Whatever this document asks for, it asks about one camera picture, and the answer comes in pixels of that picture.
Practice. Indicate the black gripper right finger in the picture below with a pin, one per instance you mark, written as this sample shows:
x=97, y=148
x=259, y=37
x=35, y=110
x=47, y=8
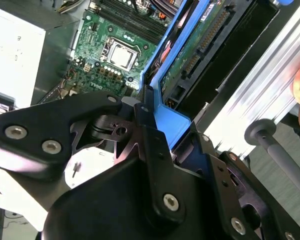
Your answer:
x=225, y=182

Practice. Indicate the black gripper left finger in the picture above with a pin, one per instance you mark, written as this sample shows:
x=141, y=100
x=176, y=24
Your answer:
x=40, y=122

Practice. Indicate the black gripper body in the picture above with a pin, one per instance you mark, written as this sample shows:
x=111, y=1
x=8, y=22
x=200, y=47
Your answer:
x=102, y=207

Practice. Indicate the hard disk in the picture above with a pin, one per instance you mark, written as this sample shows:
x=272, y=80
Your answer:
x=187, y=55

